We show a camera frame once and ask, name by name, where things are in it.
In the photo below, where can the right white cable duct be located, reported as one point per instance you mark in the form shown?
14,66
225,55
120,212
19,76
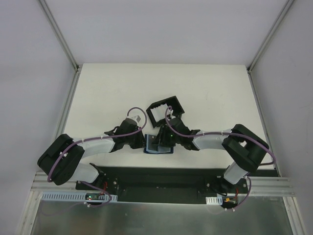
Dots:
217,200

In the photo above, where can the white cable duct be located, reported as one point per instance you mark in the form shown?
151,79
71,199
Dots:
78,197
217,200

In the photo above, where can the black plastic card rack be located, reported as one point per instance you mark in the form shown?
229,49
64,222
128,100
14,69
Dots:
157,110

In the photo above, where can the aluminium frame post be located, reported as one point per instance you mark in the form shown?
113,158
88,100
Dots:
58,34
271,33

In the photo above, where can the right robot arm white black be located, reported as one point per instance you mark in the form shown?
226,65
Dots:
245,148

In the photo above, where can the grey credit card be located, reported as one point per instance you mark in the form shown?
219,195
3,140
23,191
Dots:
150,139

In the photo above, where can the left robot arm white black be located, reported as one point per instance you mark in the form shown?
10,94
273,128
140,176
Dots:
62,160

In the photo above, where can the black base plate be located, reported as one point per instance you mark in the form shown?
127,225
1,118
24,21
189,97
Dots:
166,185

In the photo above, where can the left white cable duct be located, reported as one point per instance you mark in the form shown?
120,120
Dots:
78,197

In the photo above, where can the blue leather card holder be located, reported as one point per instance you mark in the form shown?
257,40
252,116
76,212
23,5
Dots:
165,150

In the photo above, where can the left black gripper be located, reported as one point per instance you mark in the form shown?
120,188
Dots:
138,141

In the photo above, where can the right aluminium frame post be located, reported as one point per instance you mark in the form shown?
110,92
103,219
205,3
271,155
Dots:
271,33

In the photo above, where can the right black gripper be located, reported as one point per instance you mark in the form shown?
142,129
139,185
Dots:
163,139

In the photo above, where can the left aluminium frame post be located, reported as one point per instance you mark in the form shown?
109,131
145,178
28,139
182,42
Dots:
58,34

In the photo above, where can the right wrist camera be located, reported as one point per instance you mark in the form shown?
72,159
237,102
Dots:
169,114

